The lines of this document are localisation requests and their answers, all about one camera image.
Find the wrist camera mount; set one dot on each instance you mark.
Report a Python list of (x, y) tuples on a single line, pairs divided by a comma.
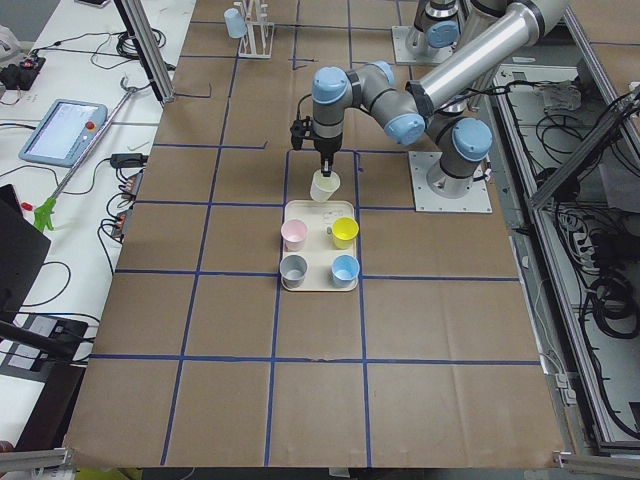
[(301, 131)]

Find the pink plastic cup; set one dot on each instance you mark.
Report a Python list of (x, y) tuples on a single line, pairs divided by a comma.
[(294, 233)]

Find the white plastic cup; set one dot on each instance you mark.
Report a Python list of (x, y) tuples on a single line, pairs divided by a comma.
[(323, 187)]

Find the cream serving tray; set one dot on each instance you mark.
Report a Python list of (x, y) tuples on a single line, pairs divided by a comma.
[(319, 250)]

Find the light blue plastic cup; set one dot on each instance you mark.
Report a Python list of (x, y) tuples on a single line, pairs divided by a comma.
[(235, 23)]

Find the reacher grabber tool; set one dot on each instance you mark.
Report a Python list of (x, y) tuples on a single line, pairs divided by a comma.
[(43, 213)]

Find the white wire cup rack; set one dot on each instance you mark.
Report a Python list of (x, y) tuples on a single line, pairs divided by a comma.
[(257, 42)]

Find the light blue cup far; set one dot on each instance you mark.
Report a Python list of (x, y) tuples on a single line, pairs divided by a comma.
[(345, 270)]

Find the teach pendant tablet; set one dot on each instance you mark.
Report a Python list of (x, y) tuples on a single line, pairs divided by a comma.
[(64, 133)]

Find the grey plastic cup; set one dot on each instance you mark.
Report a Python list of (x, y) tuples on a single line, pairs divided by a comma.
[(293, 269)]

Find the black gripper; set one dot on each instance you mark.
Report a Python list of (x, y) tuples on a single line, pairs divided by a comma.
[(327, 146)]

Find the aluminium frame post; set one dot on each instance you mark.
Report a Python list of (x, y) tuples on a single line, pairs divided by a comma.
[(139, 29)]

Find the yellow plastic cup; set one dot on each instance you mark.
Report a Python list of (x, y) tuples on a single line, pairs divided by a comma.
[(344, 232)]

